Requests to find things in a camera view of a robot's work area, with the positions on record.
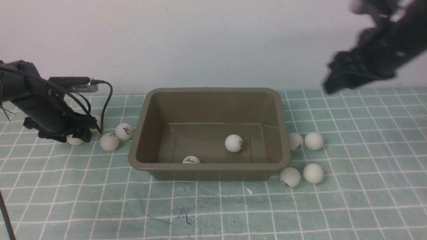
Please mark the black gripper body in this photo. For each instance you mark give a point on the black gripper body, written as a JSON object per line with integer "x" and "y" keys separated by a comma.
{"x": 54, "y": 119}
{"x": 376, "y": 57}

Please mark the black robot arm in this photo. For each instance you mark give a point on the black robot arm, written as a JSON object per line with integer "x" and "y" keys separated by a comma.
{"x": 21, "y": 77}
{"x": 382, "y": 11}

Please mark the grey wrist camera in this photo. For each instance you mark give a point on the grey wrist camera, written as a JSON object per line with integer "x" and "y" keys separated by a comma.
{"x": 75, "y": 84}

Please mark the olive green plastic bin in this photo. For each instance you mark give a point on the olive green plastic bin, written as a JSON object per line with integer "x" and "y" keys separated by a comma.
{"x": 178, "y": 122}

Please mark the white ping-pong ball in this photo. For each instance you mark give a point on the white ping-pong ball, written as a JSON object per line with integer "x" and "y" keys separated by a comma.
{"x": 295, "y": 141}
{"x": 124, "y": 131}
{"x": 191, "y": 159}
{"x": 234, "y": 143}
{"x": 290, "y": 177}
{"x": 74, "y": 141}
{"x": 314, "y": 141}
{"x": 313, "y": 173}
{"x": 109, "y": 142}
{"x": 97, "y": 120}

